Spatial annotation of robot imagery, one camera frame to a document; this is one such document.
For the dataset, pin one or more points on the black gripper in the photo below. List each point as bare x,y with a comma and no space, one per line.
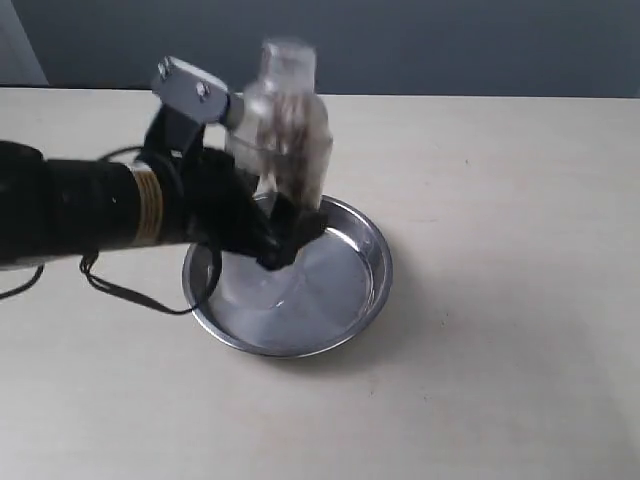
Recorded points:
205,199

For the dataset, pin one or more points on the clear plastic jar with beans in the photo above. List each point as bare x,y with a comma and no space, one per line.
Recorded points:
284,138

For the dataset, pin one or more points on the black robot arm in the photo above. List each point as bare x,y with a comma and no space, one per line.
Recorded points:
55,208

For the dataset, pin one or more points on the round stainless steel plate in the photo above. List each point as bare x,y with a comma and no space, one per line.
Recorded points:
338,285

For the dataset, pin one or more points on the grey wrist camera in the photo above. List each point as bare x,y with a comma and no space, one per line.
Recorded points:
197,94

